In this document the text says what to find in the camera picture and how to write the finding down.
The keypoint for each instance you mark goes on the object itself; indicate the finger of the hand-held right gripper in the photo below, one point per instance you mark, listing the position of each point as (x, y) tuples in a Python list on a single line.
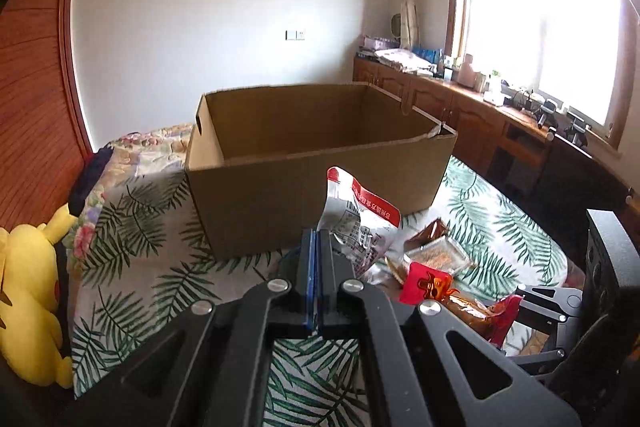
[(550, 299), (602, 252)]

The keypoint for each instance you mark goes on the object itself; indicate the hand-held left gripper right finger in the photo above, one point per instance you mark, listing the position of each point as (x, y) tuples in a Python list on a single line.
[(327, 292)]

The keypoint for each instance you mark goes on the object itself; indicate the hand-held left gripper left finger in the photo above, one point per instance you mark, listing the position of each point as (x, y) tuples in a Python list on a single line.
[(306, 287)]

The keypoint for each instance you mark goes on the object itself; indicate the silver red snack packet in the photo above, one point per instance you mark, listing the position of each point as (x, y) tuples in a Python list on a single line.
[(365, 227)]

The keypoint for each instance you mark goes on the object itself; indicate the orange foil snack wrapper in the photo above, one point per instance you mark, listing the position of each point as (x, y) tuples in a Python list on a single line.
[(470, 312)]

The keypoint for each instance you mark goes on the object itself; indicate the brown cardboard box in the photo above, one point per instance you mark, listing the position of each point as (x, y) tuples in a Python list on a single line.
[(250, 202)]

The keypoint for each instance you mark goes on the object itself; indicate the brown crumb snack packet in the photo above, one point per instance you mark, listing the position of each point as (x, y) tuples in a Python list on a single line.
[(440, 257)]

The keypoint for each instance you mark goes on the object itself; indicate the dark brown snack packet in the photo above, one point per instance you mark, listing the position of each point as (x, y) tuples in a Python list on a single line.
[(430, 231)]

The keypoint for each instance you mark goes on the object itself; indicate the long wooden cabinet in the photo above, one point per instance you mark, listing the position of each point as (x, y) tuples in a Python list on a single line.
[(475, 122)]

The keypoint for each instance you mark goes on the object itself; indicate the white clear container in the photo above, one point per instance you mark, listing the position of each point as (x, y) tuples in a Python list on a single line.
[(493, 89)]

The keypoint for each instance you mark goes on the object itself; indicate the floral blanket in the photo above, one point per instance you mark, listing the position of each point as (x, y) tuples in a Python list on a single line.
[(130, 152)]

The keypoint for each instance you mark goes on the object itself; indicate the pink bottle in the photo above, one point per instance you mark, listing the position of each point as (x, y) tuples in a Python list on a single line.
[(467, 72)]

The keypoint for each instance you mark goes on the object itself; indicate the wooden framed window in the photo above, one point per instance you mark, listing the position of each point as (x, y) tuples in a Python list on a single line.
[(540, 32)]

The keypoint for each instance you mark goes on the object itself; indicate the navy blue blanket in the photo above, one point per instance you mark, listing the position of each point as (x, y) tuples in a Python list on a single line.
[(90, 177)]

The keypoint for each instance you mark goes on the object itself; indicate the folded patterned cloth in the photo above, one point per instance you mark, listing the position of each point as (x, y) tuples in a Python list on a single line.
[(402, 59)]

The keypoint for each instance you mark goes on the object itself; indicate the pink box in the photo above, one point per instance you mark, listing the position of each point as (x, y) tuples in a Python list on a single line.
[(377, 43)]

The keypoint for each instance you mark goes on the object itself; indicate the blue packets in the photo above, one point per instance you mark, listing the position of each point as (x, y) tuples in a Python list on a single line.
[(427, 54)]

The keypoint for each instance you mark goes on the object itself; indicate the small round mirror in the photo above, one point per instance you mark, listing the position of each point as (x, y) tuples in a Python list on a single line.
[(397, 27)]

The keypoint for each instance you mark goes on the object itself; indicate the yellow plush toy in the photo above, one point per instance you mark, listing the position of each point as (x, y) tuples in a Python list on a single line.
[(30, 297)]

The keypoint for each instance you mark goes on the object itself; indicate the brown wooden wardrobe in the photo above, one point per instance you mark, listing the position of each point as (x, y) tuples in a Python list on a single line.
[(30, 82)]

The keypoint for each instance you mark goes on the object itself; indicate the white wall switch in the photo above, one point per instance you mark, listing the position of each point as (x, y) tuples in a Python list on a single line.
[(295, 35)]

